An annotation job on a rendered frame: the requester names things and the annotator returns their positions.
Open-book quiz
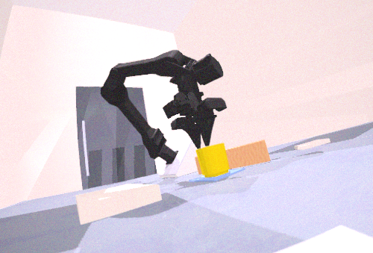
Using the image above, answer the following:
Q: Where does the orange rectangular block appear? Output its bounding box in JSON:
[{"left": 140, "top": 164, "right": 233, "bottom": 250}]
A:
[{"left": 195, "top": 140, "right": 270, "bottom": 175}]

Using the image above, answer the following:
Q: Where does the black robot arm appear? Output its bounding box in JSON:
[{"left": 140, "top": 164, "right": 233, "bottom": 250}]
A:
[{"left": 101, "top": 49, "right": 224, "bottom": 165}]

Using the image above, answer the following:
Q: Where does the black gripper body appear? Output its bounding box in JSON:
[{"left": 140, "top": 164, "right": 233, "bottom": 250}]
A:
[{"left": 170, "top": 87, "right": 227, "bottom": 130}]

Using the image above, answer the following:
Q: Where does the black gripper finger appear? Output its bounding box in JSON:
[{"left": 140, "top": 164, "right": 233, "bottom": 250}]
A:
[
  {"left": 179, "top": 124, "right": 201, "bottom": 149},
  {"left": 193, "top": 115, "right": 217, "bottom": 147}
]

